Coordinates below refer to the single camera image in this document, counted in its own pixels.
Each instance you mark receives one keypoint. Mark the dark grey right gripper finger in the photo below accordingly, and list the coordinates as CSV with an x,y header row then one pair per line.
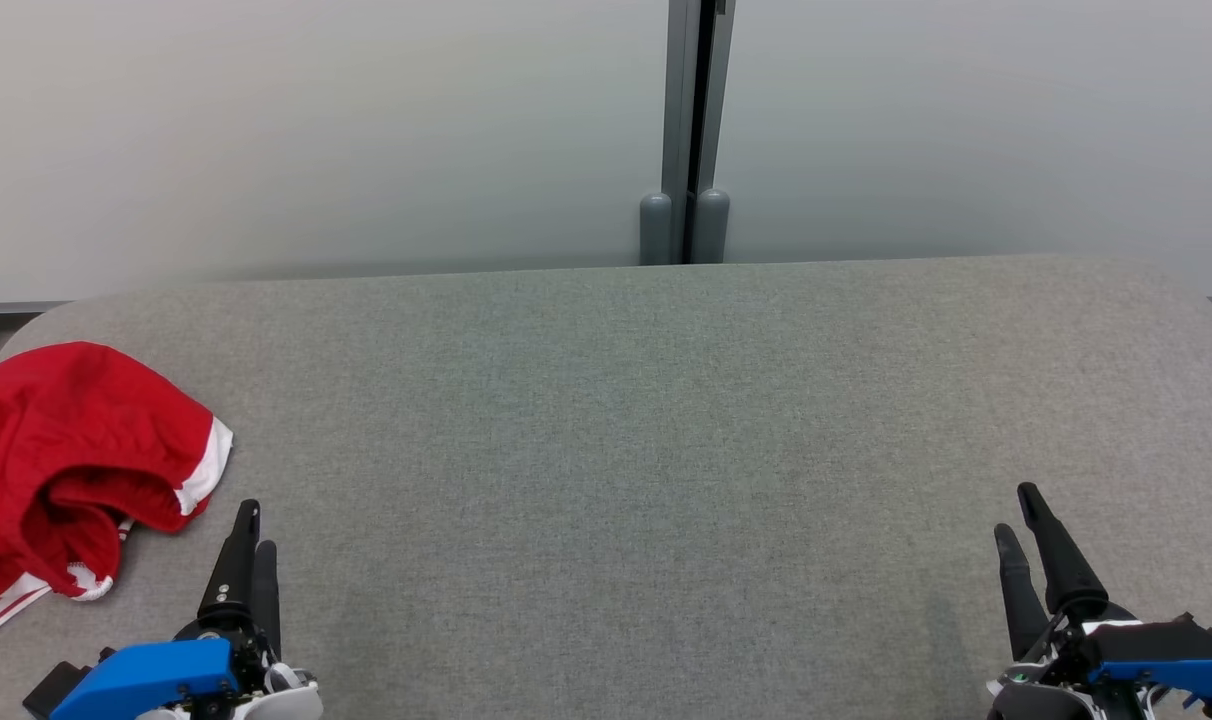
x,y
1021,600
1064,570

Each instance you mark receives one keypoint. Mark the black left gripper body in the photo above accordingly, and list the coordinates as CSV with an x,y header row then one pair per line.
x,y
216,632

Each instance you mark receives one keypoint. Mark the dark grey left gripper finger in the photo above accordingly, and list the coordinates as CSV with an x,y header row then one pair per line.
x,y
234,575
268,600

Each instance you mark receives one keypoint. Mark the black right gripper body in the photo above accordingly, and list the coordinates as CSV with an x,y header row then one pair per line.
x,y
1051,690

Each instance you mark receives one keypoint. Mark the red shorts white trim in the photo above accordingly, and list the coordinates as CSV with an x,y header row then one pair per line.
x,y
66,420

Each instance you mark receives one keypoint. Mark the left wrist camera blue mount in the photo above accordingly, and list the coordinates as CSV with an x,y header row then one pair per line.
x,y
146,675

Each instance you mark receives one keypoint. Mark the wrist camera blue mount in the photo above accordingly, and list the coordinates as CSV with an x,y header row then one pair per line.
x,y
1161,662
146,675

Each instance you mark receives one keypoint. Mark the right wrist camera blue mount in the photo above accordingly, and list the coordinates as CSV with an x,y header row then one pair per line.
x,y
1161,662

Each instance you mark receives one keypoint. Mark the grey cylinder post foot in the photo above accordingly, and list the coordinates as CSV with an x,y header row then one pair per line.
x,y
711,228
655,230

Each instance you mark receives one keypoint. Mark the grey vertical wall post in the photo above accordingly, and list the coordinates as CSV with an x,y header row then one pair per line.
x,y
683,100

